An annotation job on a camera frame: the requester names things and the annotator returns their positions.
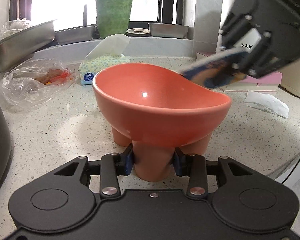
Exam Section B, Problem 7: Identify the steel tray right on sill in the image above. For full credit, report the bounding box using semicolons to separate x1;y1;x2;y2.
148;23;189;39

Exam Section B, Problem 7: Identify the large steel tray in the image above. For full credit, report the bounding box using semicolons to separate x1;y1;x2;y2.
0;21;55;73

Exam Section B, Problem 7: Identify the orange footed ceramic bowl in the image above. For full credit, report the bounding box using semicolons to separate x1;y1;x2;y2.
93;63;231;182

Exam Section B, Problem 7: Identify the clear plastic bag with scraps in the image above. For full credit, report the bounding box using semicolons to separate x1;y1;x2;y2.
0;59;78;112

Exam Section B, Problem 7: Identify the green textured flower vase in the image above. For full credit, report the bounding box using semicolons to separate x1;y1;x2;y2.
95;0;133;39

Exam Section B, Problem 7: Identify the round metal lid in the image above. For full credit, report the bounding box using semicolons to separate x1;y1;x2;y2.
126;28;150;36

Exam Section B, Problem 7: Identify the white electric kettle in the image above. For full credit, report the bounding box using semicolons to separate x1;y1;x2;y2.
216;0;261;54

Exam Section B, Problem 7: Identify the pink flat box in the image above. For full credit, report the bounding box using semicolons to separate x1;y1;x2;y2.
196;53;282;92

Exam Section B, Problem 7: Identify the patterned tissue pack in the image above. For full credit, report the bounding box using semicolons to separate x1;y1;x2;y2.
79;34;130;85

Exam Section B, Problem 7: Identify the crumpled white paper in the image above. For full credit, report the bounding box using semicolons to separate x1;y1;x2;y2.
244;91;289;119

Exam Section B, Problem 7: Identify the black cable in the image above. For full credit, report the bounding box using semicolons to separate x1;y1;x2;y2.
273;129;300;181

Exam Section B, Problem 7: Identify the small steel tray on sill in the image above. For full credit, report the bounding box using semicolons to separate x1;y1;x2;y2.
55;25;96;45

